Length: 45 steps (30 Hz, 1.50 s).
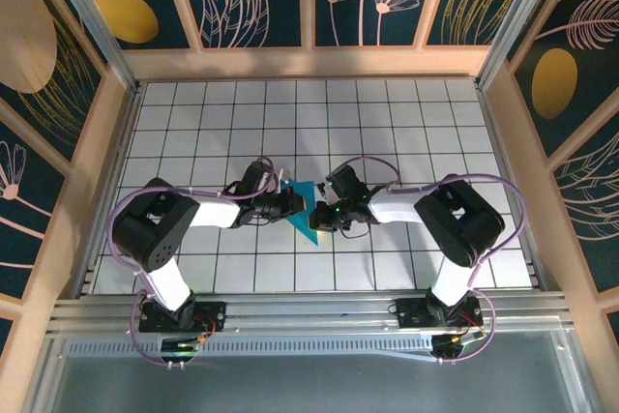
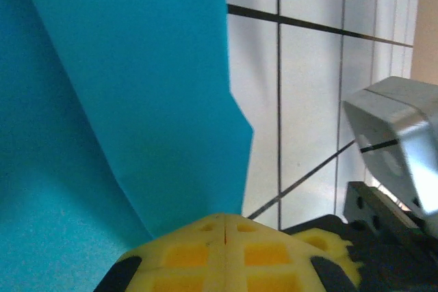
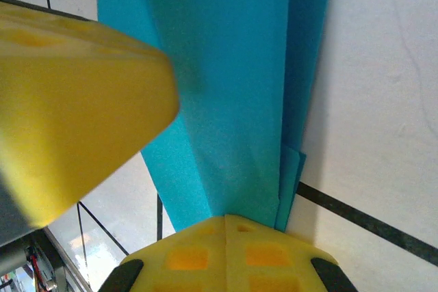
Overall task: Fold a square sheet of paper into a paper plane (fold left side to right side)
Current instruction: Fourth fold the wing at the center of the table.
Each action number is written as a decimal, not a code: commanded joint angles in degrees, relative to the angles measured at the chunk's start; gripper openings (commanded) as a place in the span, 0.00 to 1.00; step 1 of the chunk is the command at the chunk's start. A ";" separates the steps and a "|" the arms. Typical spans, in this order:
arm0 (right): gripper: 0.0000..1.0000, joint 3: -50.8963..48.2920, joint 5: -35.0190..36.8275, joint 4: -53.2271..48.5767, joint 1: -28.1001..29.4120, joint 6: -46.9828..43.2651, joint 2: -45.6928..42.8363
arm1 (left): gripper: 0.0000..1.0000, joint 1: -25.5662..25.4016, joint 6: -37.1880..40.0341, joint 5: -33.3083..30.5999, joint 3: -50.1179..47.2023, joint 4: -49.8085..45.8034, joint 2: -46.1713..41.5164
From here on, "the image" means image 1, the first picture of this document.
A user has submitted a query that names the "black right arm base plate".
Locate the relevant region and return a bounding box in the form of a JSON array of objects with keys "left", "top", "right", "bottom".
[{"left": 394, "top": 299, "right": 485, "bottom": 330}]

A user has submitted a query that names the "small controller board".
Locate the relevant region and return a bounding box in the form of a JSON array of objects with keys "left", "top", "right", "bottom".
[
  {"left": 431, "top": 330, "right": 487, "bottom": 354},
  {"left": 161, "top": 335, "right": 207, "bottom": 355}
]

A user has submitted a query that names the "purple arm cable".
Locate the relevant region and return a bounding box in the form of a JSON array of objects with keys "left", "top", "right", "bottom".
[
  {"left": 331, "top": 156, "right": 528, "bottom": 366},
  {"left": 108, "top": 155, "right": 284, "bottom": 369}
]

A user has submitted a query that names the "grey translucent panel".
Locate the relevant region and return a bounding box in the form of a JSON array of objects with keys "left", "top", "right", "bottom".
[{"left": 21, "top": 330, "right": 596, "bottom": 413}]

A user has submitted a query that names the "grey perforated cable tray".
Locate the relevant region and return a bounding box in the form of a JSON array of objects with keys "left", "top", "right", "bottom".
[{"left": 67, "top": 333, "right": 436, "bottom": 361}]

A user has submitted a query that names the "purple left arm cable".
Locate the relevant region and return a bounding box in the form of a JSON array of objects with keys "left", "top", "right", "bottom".
[{"left": 108, "top": 155, "right": 284, "bottom": 369}]

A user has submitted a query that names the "aluminium frame post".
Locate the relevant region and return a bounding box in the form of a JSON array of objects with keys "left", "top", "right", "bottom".
[
  {"left": 38, "top": 0, "right": 142, "bottom": 98},
  {"left": 475, "top": 0, "right": 581, "bottom": 90}
]

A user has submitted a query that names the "aluminium side rail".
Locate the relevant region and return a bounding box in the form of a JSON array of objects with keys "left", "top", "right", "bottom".
[
  {"left": 72, "top": 81, "right": 144, "bottom": 298},
  {"left": 476, "top": 78, "right": 552, "bottom": 294}
]

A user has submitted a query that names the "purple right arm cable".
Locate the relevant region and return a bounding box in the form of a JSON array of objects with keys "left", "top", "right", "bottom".
[{"left": 331, "top": 156, "right": 528, "bottom": 366}]

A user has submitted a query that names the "blue paper sheet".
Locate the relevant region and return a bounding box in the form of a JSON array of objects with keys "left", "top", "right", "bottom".
[{"left": 282, "top": 179, "right": 321, "bottom": 248}]

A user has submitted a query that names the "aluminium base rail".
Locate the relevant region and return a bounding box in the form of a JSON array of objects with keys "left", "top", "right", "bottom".
[{"left": 47, "top": 292, "right": 570, "bottom": 337}]

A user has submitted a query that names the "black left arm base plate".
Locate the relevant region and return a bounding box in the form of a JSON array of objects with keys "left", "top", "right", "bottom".
[{"left": 138, "top": 301, "right": 228, "bottom": 335}]

